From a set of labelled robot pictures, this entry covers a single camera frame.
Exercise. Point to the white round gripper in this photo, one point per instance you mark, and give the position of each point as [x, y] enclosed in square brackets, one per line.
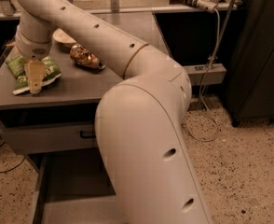
[34, 49]

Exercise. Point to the green jalapeno chip bag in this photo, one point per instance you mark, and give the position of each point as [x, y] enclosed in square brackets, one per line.
[16, 66]

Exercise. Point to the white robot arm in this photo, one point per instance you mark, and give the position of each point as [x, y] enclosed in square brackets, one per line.
[138, 121]

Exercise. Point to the grey upper drawer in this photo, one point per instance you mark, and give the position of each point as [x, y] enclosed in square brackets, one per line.
[48, 138]

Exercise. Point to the grey drawer cabinet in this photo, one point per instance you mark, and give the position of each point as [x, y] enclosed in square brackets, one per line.
[72, 98]

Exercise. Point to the open grey lower drawer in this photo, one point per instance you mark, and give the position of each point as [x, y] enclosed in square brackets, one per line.
[74, 188]

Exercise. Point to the white paper bowl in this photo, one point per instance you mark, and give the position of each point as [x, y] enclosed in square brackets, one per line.
[63, 38]

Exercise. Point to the crushed gold soda can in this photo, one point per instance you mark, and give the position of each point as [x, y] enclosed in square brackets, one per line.
[84, 58]

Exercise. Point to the black side cabinet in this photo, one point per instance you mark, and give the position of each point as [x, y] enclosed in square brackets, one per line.
[248, 91]

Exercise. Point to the metal frame rail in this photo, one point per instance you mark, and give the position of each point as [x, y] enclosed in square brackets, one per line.
[143, 6]

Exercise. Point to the black drawer handle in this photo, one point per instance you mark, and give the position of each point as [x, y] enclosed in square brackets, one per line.
[85, 135]

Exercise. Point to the grey metal bracket block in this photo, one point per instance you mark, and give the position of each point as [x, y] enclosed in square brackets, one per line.
[200, 74]

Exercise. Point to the white cable plug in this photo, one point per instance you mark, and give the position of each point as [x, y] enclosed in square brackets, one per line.
[206, 5]

